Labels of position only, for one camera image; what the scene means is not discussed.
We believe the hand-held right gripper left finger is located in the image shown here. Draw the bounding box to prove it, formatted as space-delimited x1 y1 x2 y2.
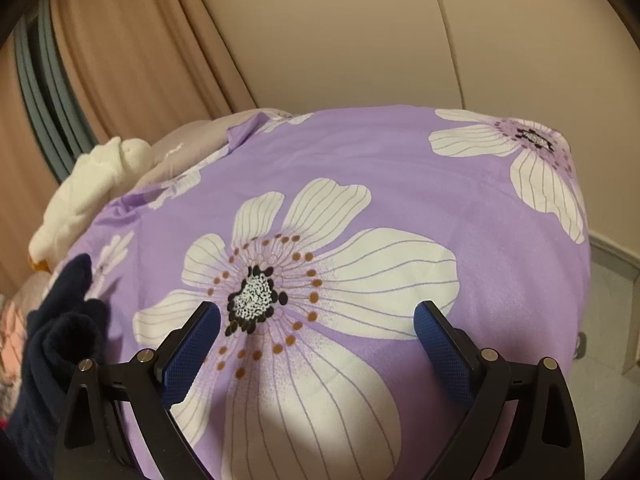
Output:
52 300 222 480

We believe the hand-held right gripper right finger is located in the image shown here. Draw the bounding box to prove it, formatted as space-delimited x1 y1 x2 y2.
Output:
414 300 586 480

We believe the navy fleece jacket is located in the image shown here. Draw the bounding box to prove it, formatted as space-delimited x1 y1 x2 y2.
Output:
5 254 108 480

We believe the pile of pink clothes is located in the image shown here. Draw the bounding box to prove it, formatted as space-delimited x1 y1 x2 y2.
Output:
0 305 26 401

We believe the purple floral blanket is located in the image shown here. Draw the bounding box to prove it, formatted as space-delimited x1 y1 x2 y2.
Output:
65 105 593 480

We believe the white goose plush toy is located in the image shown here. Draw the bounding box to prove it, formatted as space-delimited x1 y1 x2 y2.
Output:
27 137 153 273

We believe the grey bed sheet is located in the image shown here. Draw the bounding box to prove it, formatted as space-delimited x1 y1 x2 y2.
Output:
150 108 286 181

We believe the pink curtain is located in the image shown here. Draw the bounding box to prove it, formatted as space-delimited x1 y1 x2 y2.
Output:
0 40 66 291
50 0 261 146

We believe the blue-grey curtain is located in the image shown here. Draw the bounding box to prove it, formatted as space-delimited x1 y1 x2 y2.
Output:
12 0 98 181

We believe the thin wall cable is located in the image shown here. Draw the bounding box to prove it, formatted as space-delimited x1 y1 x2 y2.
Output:
424 0 466 107

